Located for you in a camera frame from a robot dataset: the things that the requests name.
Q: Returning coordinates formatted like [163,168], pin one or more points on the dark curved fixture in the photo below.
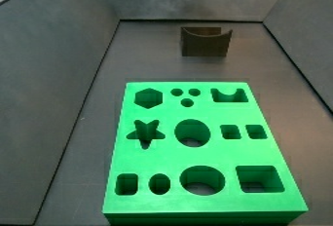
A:
[204,41]

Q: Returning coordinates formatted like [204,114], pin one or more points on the green shape sorting block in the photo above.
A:
[195,161]

